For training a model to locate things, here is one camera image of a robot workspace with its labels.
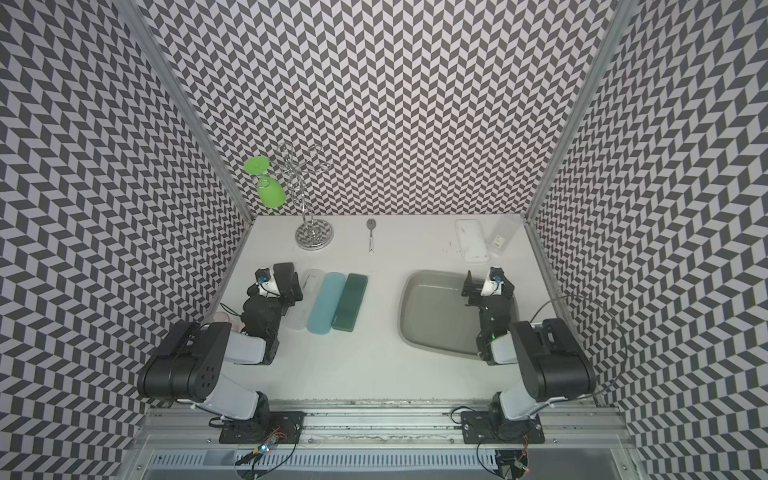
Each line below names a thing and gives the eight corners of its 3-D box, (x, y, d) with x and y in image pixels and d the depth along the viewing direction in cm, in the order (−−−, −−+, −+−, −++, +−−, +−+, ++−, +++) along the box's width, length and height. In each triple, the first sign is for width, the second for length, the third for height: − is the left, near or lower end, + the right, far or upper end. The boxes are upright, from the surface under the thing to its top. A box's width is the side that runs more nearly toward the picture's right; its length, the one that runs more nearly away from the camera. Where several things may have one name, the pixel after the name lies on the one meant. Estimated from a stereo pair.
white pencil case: (460, 262, 107) (461, 257, 105) (454, 223, 119) (455, 218, 117) (488, 262, 107) (490, 257, 105) (479, 223, 119) (480, 218, 117)
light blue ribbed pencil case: (305, 332, 92) (302, 328, 89) (326, 275, 105) (325, 270, 102) (328, 336, 91) (326, 332, 88) (346, 278, 104) (345, 273, 102)
